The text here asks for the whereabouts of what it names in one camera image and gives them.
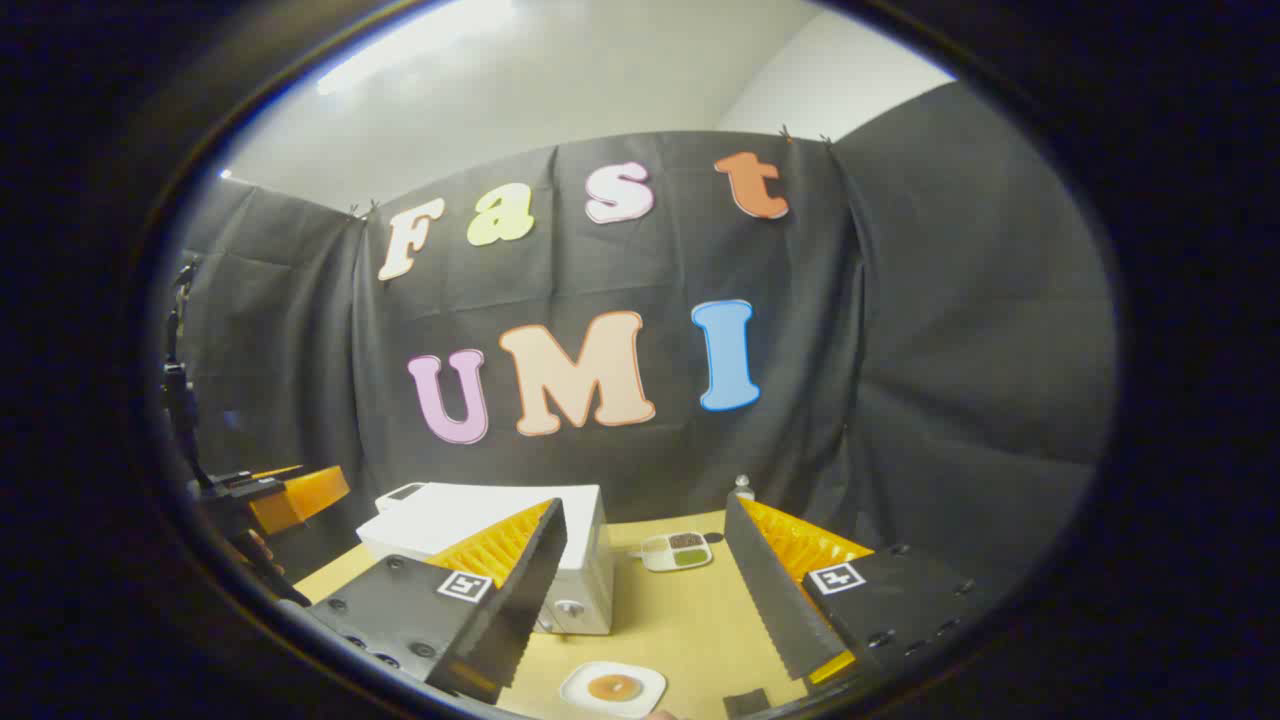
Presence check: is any black tripod stand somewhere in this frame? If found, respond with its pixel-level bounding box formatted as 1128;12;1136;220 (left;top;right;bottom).
162;255;216;491

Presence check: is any white square plate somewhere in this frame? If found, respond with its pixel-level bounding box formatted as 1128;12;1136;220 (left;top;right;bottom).
559;660;668;719

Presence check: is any white microwave oven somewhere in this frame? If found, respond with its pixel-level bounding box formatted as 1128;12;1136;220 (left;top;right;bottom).
356;482;616;636

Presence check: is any black backdrop cloth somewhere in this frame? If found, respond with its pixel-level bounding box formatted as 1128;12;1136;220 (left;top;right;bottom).
165;80;1119;601

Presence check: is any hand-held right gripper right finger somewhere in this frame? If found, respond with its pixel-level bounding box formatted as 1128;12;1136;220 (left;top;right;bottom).
724;492;1001;691

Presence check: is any white divided grain tray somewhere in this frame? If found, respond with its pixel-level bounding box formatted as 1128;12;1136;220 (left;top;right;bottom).
640;532;714;573

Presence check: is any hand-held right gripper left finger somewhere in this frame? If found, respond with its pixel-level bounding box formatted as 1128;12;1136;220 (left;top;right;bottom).
300;497;569;706

